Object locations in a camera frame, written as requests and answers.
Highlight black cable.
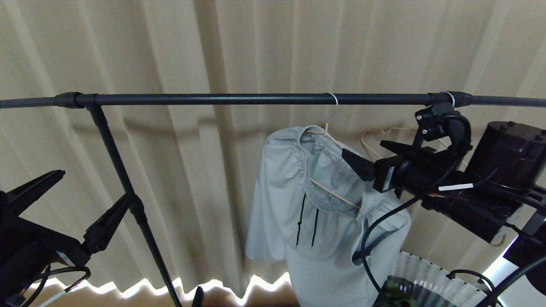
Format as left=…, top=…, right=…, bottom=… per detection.
left=361, top=194, right=546, bottom=307

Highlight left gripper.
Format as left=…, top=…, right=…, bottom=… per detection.
left=0, top=169, right=134, bottom=295

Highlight pale grey shorts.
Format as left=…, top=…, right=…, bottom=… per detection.
left=245, top=125, right=412, bottom=307

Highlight beige curtain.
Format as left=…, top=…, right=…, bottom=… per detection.
left=0, top=0, right=546, bottom=300

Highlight white laundry basket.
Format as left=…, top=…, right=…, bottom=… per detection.
left=375, top=251, right=499, bottom=307

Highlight black clothes rack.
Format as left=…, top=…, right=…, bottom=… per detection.
left=0, top=91, right=546, bottom=307

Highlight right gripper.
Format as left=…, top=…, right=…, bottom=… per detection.
left=341, top=139, right=519, bottom=245

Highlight green garment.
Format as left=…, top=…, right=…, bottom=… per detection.
left=379, top=277, right=421, bottom=307

